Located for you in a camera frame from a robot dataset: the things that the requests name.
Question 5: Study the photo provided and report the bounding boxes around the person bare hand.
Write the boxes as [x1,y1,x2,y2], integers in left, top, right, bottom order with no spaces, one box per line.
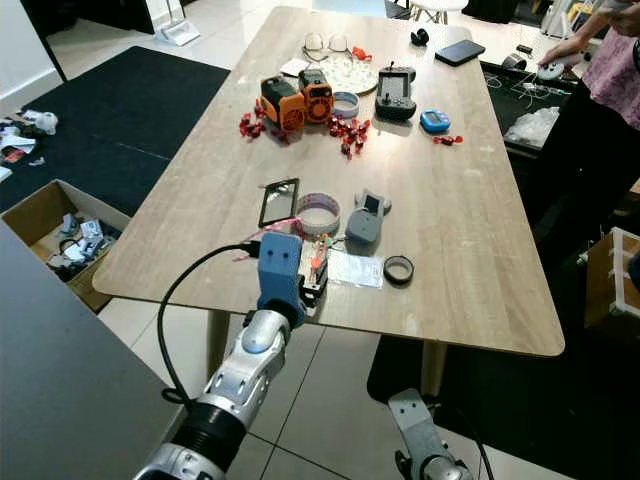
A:
[538,40,579,69]

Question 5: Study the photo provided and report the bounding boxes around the white partition board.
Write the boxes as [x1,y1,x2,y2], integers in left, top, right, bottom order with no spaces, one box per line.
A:
[0,222,188,480]

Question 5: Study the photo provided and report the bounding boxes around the wooden table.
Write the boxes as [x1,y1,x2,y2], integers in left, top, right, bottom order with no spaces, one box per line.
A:
[93,5,566,396]

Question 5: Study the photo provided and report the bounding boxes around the white game controller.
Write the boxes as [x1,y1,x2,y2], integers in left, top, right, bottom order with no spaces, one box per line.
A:
[536,60,569,82]

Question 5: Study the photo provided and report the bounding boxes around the thin frame glasses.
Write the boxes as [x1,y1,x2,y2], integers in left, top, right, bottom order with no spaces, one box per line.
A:
[303,33,351,59]

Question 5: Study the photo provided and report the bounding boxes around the white stool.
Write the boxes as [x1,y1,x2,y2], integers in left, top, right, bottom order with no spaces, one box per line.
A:
[410,0,469,23]

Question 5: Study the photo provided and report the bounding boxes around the small grey tape roll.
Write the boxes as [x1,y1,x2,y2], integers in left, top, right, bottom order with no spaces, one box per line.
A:
[332,91,361,120]

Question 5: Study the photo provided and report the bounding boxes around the crumpled white plastic bag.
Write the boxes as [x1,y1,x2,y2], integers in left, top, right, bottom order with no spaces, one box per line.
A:
[15,108,58,137]

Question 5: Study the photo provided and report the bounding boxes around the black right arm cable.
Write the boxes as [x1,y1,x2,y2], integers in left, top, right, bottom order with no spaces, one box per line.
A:
[433,400,493,480]

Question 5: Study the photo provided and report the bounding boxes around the wooden crate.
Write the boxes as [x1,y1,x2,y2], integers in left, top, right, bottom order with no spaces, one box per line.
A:
[582,227,640,346]

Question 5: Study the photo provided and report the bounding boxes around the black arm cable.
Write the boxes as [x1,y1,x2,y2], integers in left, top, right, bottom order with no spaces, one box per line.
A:
[433,400,493,480]
[157,240,261,406]

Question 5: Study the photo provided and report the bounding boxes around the grey remote controller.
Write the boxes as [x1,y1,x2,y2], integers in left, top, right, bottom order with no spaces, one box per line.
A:
[374,63,419,123]

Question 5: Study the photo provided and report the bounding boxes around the person in pink shirt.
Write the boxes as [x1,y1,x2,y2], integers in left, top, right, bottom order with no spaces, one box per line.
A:
[522,0,640,251]

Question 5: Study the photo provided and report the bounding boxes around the grey white gadget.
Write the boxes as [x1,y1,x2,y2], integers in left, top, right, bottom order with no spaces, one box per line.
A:
[72,218,109,263]

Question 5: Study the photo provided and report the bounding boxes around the black tape ring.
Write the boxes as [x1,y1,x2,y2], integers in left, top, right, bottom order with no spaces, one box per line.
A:
[383,256,415,288]

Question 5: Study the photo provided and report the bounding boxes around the orange black device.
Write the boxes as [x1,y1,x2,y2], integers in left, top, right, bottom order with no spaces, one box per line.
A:
[298,68,336,123]
[258,77,307,134]

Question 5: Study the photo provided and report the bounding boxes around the blue timer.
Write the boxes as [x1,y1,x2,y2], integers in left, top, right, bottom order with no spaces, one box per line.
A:
[419,108,453,136]

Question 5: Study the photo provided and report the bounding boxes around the cardboard box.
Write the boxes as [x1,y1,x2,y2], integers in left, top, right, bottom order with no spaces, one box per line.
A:
[0,178,131,313]

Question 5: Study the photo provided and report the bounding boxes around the black smartphone with glossy screen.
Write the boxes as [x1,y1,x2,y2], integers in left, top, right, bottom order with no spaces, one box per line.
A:
[258,178,301,229]

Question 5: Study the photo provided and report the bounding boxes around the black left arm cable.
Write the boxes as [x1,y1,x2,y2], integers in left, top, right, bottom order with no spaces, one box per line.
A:
[157,240,261,406]

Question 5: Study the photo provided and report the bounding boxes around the large white tape roll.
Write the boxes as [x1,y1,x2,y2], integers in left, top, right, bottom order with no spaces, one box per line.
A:
[295,192,343,237]

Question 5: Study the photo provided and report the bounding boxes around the black matte smartphone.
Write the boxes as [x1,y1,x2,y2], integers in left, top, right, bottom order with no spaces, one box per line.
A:
[434,38,487,67]

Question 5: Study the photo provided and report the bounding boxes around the white patterned plate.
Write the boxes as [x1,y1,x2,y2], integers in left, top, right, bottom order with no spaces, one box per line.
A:
[315,52,379,96]

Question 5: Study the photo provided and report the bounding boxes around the grey handheld device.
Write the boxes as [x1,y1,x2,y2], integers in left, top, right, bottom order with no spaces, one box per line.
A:
[344,188,393,246]

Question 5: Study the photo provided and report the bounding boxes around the black rug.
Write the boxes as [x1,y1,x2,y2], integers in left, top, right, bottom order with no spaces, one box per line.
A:
[367,335,640,480]
[0,45,231,216]

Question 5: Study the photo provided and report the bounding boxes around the black side table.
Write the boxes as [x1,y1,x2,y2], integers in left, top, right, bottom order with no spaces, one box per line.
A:
[480,62,576,159]

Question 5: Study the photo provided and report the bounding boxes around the white stand base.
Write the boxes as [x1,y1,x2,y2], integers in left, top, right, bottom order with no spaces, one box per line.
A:
[155,18,203,47]

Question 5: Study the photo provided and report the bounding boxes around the clear plastic bag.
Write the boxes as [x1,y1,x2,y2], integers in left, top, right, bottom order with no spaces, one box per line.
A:
[503,106,561,149]

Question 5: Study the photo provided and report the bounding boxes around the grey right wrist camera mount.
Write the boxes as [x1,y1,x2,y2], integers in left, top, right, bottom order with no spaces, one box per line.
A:
[388,388,437,461]

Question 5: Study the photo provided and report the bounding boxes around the red cord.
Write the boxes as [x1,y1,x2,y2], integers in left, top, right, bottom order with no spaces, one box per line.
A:
[235,215,306,263]

